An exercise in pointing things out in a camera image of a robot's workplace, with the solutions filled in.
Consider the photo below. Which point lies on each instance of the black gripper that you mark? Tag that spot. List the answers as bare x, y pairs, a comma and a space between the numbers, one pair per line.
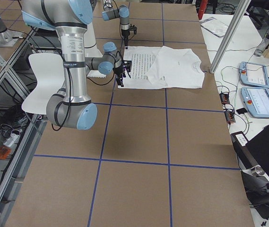
118, 71
125, 33

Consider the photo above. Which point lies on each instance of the white long-sleeve printed shirt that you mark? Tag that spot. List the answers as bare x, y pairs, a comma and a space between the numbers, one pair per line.
162, 67

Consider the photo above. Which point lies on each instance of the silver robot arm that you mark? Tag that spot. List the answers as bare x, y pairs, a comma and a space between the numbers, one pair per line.
112, 11
71, 106

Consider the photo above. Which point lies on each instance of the white plastic chair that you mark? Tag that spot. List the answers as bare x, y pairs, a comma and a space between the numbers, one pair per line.
49, 72

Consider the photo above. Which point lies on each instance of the red fire extinguisher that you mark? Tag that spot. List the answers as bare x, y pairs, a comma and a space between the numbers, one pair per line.
202, 9

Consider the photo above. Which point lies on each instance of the plastic document bag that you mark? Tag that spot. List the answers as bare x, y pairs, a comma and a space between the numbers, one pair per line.
214, 26

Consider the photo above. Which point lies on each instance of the black orange connector box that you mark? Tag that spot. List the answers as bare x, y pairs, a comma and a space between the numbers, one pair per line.
224, 97

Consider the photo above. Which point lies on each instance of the white power strip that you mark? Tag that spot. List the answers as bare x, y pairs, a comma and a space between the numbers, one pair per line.
9, 142

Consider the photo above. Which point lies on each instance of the far blue teach pendant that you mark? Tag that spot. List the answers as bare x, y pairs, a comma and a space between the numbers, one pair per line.
253, 74

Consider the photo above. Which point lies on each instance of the blue teach pendant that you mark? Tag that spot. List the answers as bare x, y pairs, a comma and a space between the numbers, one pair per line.
256, 100
253, 74

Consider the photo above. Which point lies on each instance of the orange box on floor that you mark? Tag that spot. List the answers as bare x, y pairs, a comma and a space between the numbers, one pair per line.
4, 152

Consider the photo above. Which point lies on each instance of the near blue teach pendant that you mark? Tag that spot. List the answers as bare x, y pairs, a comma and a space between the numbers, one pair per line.
256, 100

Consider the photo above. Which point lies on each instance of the black device with label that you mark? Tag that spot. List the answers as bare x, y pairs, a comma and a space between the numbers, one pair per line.
240, 141

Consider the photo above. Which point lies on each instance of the clear water bottle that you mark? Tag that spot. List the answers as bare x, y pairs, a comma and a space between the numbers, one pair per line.
262, 46

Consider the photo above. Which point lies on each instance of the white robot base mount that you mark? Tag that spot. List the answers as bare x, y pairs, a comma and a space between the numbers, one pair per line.
91, 50

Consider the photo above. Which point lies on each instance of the aluminium camera post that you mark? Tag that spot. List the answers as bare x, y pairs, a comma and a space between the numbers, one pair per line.
237, 17

